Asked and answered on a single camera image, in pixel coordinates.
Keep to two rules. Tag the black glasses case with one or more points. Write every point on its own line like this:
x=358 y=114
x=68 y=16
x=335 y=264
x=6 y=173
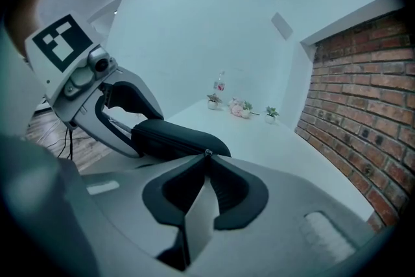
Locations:
x=181 y=139

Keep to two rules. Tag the small reddish potted plant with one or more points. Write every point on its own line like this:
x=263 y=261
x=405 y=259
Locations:
x=213 y=101

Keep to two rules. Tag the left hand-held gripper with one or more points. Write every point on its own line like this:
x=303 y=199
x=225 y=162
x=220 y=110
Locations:
x=61 y=52

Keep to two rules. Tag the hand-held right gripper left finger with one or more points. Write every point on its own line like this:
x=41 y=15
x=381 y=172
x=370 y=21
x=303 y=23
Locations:
x=129 y=201

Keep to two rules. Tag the person's left forearm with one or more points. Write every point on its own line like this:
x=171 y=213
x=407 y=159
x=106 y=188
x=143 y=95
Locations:
x=29 y=3

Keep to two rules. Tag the small green potted plant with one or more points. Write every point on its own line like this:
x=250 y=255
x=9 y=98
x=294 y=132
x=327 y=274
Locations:
x=271 y=115

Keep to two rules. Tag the clear bottle with red label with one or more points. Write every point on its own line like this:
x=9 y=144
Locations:
x=220 y=82

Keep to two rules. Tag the pink flower bunch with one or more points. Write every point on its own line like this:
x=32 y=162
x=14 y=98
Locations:
x=238 y=109

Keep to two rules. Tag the white table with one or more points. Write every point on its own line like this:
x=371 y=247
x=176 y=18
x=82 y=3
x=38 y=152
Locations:
x=275 y=152

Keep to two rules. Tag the white wall panel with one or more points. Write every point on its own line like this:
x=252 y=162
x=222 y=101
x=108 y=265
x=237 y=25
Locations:
x=282 y=26

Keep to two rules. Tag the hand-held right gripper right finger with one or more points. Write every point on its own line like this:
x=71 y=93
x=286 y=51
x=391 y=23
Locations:
x=285 y=211

